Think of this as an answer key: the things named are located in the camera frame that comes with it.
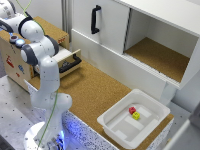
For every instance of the wooden drawer box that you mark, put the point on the wooden drawer box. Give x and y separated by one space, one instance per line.
10 75

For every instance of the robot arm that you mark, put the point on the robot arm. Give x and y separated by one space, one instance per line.
49 76

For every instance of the white sliding door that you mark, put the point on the white sliding door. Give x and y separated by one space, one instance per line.
113 26

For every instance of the yellow block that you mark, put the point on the yellow block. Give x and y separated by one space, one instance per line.
136 116

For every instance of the green button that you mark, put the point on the green button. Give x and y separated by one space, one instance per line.
20 42

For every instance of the white cabinet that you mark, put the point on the white cabinet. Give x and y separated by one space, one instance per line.
146 71

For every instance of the white plastic box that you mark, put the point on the white plastic box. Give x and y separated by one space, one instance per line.
115 128

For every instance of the wooden drawer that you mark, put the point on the wooden drawer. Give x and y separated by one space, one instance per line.
74 54

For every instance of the pink block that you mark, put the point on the pink block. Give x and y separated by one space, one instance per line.
132 109

